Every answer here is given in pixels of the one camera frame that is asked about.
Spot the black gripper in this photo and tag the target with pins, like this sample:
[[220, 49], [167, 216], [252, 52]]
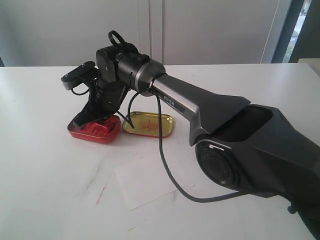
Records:
[[103, 103]]

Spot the red ink pad tin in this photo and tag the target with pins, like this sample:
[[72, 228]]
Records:
[[103, 131]]

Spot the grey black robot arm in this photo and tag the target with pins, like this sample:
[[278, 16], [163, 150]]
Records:
[[245, 147]]

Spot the gold tin lid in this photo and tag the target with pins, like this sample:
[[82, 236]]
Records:
[[147, 124]]

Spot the white paper sheet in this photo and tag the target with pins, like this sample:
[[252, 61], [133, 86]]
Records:
[[143, 181]]

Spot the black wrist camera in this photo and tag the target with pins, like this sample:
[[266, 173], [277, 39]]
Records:
[[83, 74]]

